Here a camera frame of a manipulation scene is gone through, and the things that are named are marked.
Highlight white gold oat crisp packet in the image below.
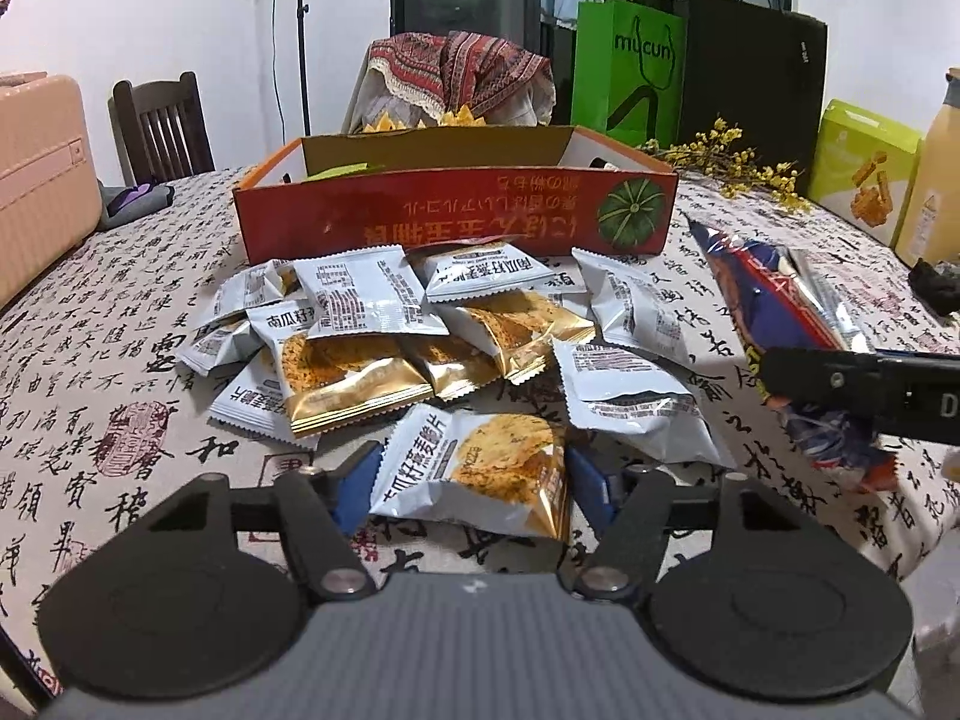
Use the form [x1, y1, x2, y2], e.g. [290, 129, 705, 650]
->
[370, 403, 569, 541]

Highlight red blue silver snack bag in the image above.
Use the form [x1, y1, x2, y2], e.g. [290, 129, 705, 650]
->
[688, 220, 898, 493]

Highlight white silver crisp packet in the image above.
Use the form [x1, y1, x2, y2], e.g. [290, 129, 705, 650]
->
[291, 245, 449, 340]

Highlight white packet near gripper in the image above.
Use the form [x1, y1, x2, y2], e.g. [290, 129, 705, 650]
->
[553, 340, 736, 470]

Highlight yellow juice bottle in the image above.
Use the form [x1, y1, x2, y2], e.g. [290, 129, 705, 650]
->
[895, 67, 960, 266]

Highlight light green snack carton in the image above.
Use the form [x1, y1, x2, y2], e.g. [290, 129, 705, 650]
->
[807, 99, 923, 245]

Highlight yellow flower branch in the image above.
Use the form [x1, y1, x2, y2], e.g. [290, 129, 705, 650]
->
[640, 117, 812, 211]

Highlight calligraphy print tablecloth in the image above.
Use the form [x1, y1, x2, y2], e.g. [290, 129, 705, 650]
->
[2, 171, 958, 679]

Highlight orange cardboard snack box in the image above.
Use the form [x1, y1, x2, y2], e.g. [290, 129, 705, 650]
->
[233, 125, 679, 262]

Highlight flat green snack packet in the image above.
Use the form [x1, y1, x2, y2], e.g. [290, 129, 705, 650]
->
[302, 161, 386, 182]

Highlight black paper shopping bag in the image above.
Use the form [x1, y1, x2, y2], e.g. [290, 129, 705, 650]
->
[679, 0, 828, 193]

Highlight grey purple folded cloth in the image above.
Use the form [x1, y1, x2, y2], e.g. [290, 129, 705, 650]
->
[98, 182, 174, 231]

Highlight green paper shopping bag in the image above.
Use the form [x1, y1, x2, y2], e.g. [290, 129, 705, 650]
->
[571, 0, 686, 146]

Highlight plate of orange slices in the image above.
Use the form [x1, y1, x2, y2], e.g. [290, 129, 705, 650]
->
[361, 106, 487, 133]

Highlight chair under cloth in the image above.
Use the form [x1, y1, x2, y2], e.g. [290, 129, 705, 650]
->
[342, 50, 556, 135]

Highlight dark wooden chair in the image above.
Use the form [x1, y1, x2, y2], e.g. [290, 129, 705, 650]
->
[109, 71, 215, 184]

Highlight pink small suitcase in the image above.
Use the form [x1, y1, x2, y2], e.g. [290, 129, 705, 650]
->
[0, 71, 103, 304]

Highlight red patterned cloth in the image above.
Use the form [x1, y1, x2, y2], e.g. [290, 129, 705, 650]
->
[350, 31, 556, 128]

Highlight studio lamp on stand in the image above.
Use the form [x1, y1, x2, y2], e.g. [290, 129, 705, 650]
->
[296, 0, 313, 137]

